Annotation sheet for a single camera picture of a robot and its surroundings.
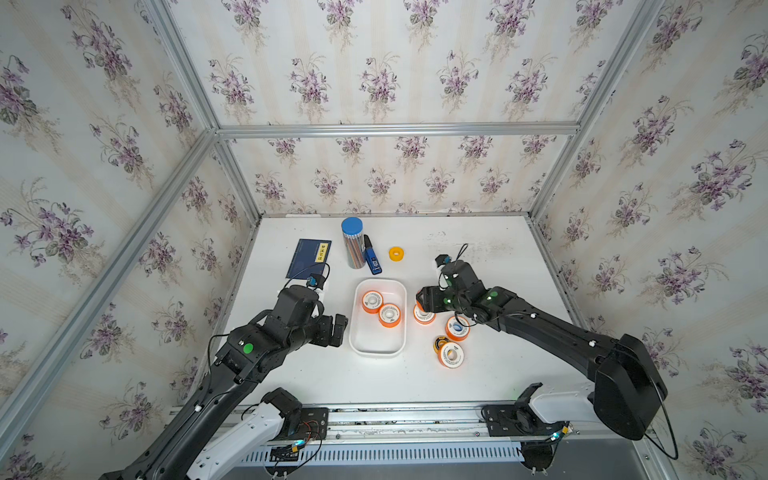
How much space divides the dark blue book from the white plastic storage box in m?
0.19

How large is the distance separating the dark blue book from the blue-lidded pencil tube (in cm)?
12

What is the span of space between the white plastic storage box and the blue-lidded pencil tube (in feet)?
0.33

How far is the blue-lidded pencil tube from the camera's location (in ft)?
3.03

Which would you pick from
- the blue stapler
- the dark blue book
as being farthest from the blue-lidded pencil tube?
the dark blue book

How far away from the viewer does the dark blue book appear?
3.42 ft
